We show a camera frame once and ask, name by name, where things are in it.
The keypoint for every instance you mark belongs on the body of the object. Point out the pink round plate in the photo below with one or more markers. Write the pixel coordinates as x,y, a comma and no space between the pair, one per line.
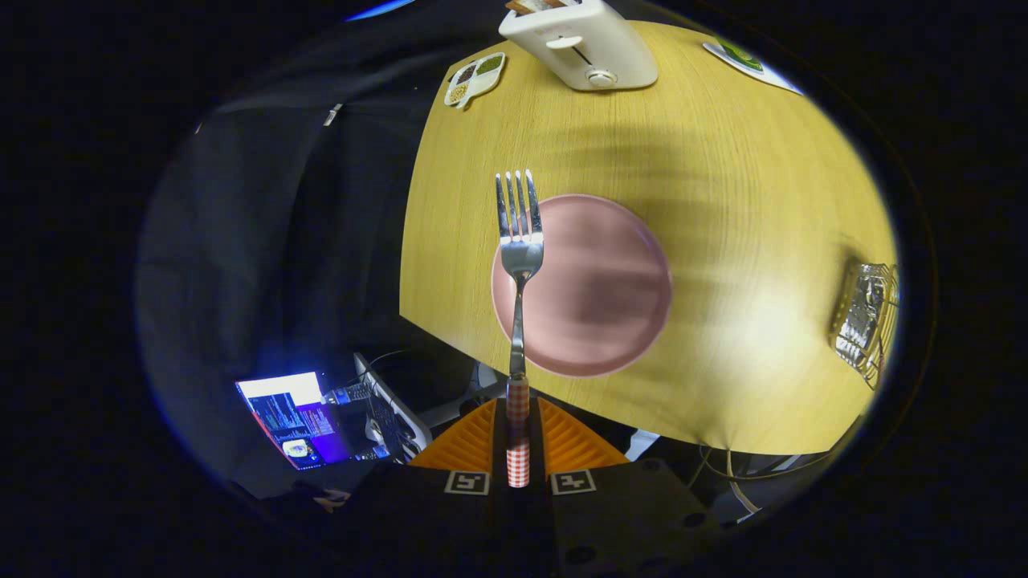
602,289

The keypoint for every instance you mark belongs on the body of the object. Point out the white toaster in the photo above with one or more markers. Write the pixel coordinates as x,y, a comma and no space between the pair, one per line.
594,44

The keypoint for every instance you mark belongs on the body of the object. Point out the white cloth clip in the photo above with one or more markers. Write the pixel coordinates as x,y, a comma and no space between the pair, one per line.
332,115

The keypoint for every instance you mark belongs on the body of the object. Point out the white square coaster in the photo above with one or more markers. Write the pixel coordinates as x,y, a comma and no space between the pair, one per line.
775,79

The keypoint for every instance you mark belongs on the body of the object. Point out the perforated metal drainer basket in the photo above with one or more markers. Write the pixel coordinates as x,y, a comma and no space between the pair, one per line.
863,321

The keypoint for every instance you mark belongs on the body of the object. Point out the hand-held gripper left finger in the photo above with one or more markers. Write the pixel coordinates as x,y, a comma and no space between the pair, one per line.
434,522

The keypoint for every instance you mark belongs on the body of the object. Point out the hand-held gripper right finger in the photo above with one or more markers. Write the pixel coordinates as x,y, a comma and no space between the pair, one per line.
618,522

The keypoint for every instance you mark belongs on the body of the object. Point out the open laptop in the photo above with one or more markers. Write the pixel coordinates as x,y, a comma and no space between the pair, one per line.
289,417

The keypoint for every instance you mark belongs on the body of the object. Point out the toasted bread slice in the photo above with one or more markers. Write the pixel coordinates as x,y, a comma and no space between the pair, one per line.
554,3
520,6

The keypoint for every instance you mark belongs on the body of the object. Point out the divided white condiment dish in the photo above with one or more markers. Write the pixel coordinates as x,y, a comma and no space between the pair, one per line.
474,79

